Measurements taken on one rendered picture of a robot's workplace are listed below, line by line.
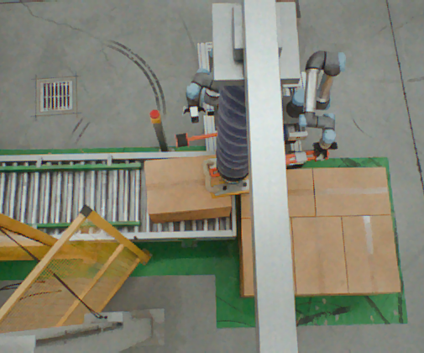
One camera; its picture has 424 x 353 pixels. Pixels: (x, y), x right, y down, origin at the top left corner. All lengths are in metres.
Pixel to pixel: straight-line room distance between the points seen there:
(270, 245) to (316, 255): 2.60
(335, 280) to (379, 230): 0.53
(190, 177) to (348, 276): 1.44
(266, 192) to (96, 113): 3.62
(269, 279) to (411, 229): 3.52
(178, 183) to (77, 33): 2.29
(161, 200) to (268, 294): 2.28
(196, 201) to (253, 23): 2.12
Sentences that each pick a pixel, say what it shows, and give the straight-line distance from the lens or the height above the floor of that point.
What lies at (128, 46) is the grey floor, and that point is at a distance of 5.15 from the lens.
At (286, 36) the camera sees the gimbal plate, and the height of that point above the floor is 2.87.
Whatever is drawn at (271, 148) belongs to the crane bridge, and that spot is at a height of 3.05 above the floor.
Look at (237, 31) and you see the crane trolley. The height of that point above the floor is 2.96.
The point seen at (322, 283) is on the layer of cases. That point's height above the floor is 0.54.
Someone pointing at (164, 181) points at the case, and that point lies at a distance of 3.60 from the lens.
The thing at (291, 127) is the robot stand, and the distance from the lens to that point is 3.71.
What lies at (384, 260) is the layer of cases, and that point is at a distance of 4.12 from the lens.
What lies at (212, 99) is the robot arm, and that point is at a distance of 3.45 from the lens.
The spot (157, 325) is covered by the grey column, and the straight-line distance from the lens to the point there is 4.43.
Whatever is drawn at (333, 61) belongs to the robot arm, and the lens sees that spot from 3.21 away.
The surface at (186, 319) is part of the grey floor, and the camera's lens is 4.42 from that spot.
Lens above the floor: 4.42
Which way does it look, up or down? 75 degrees down
